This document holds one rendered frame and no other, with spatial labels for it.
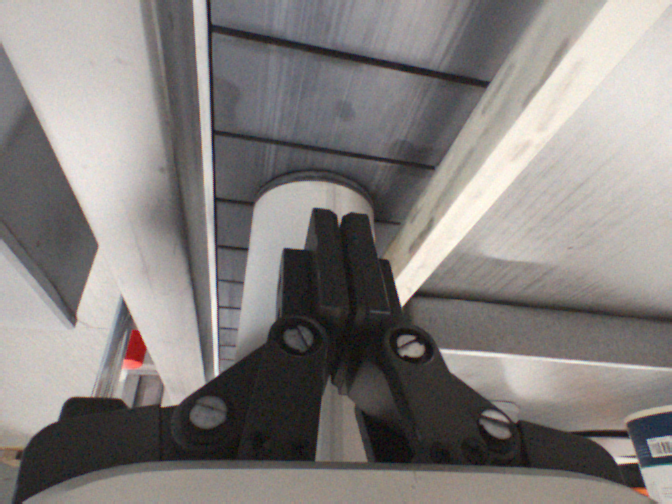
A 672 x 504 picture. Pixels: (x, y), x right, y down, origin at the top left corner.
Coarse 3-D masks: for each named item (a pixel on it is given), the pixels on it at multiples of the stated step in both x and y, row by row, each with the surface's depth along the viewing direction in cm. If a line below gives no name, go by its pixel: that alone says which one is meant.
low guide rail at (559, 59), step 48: (576, 0) 8; (624, 0) 8; (528, 48) 10; (576, 48) 8; (624, 48) 8; (528, 96) 10; (576, 96) 9; (480, 144) 11; (528, 144) 11; (432, 192) 14; (480, 192) 12; (432, 240) 14
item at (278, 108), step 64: (256, 0) 11; (320, 0) 11; (384, 0) 11; (448, 0) 11; (512, 0) 11; (256, 64) 13; (320, 64) 13; (384, 64) 13; (448, 64) 13; (256, 128) 15; (320, 128) 15; (384, 128) 15; (448, 128) 15; (256, 192) 18; (384, 192) 18
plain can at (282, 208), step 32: (288, 192) 16; (320, 192) 16; (352, 192) 17; (256, 224) 17; (288, 224) 15; (256, 256) 16; (256, 288) 15; (256, 320) 14; (320, 416) 12; (352, 416) 12; (320, 448) 12; (352, 448) 12
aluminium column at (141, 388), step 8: (128, 376) 57; (136, 376) 57; (144, 376) 58; (152, 376) 57; (128, 384) 56; (136, 384) 56; (144, 384) 58; (152, 384) 57; (160, 384) 57; (128, 392) 56; (136, 392) 57; (144, 392) 57; (152, 392) 56; (160, 392) 58; (128, 400) 55; (136, 400) 56; (144, 400) 56; (152, 400) 56; (160, 400) 59
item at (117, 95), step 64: (0, 0) 3; (64, 0) 3; (128, 0) 3; (192, 0) 4; (64, 64) 3; (128, 64) 3; (192, 64) 5; (64, 128) 4; (128, 128) 4; (192, 128) 5; (128, 192) 5; (192, 192) 6; (128, 256) 6; (192, 256) 6; (192, 320) 8; (192, 384) 12
